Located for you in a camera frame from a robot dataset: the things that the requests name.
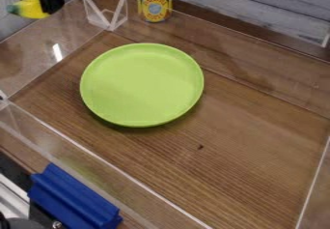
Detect green round plate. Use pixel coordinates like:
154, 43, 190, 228
81, 43, 204, 128

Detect yellow toy banana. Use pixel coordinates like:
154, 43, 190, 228
7, 0, 51, 19

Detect yellow blue labelled can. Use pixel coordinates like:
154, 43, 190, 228
138, 0, 173, 23

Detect blue plastic clamp block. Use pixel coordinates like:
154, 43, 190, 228
29, 163, 124, 229

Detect clear acrylic corner bracket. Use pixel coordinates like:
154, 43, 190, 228
83, 0, 129, 32

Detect clear acrylic enclosure wall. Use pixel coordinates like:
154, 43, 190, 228
0, 91, 213, 229

